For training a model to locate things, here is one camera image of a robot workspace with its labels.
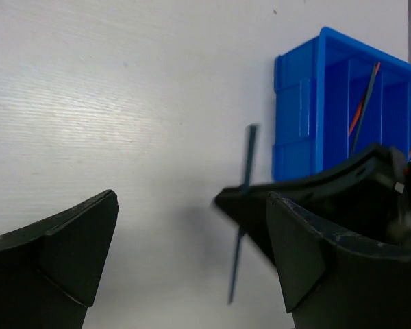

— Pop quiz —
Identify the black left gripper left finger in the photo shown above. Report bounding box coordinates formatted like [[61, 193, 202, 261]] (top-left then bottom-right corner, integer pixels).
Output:
[[0, 190, 119, 328]]

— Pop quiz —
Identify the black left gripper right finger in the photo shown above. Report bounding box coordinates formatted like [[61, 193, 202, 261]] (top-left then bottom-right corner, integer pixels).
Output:
[[266, 193, 411, 328]]

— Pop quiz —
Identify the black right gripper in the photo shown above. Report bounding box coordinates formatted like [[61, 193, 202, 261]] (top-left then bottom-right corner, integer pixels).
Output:
[[213, 143, 411, 263]]

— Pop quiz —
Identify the blue plastic knife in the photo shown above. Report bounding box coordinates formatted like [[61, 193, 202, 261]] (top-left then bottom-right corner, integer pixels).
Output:
[[349, 61, 380, 155]]

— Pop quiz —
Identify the red plastic knife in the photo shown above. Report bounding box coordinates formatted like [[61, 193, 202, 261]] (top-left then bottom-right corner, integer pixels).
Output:
[[348, 62, 381, 136]]

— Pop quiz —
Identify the blue chopstick slanted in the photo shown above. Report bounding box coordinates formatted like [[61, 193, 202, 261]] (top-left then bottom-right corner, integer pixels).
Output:
[[227, 123, 260, 306]]

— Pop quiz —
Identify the blue divided plastic bin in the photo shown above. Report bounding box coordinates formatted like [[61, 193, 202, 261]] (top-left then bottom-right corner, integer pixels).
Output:
[[272, 27, 411, 181]]

